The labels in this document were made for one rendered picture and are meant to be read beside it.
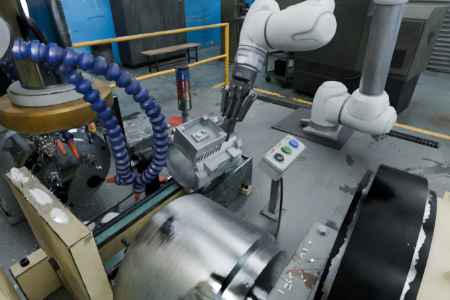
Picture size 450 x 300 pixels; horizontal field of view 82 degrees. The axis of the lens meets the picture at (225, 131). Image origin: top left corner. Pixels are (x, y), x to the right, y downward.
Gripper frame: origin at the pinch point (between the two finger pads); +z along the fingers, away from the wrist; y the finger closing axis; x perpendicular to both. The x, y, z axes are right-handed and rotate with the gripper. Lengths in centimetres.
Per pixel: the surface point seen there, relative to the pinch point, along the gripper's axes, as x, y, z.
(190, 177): -0.3, -8.1, 19.1
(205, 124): -4.3, -5.7, 0.1
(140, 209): -15.6, -10.8, 30.0
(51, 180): -36.0, -23.4, 24.8
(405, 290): -50, 47, 2
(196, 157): -11.5, 0.3, 9.1
